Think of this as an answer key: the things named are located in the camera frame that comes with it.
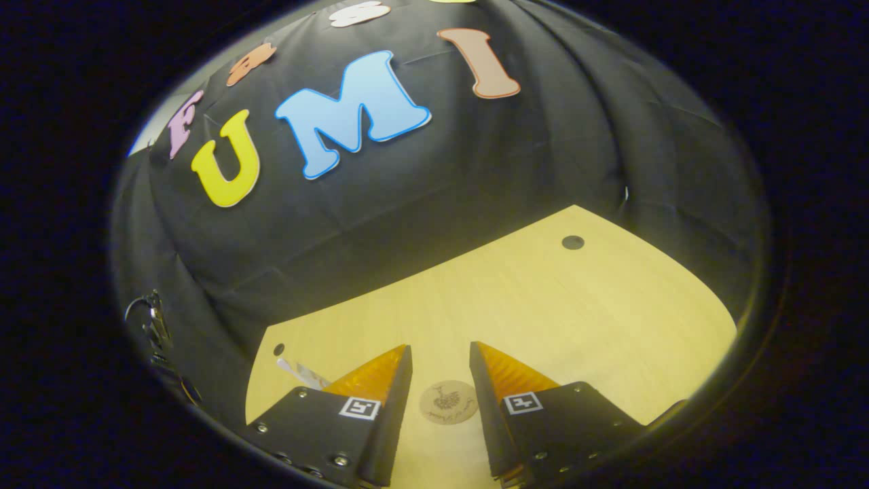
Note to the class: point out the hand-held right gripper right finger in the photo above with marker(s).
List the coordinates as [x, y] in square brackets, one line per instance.
[485, 421]

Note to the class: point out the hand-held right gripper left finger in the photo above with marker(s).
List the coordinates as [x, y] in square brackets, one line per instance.
[394, 421]

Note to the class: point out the round cork coaster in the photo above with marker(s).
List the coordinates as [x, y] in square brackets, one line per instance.
[448, 402]

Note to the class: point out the white toothpaste tube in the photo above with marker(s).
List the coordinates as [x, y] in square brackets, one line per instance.
[303, 373]

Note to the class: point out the wooden desktop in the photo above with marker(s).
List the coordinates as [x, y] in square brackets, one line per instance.
[577, 319]

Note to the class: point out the black backdrop cloth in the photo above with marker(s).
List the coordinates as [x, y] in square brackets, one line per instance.
[509, 156]

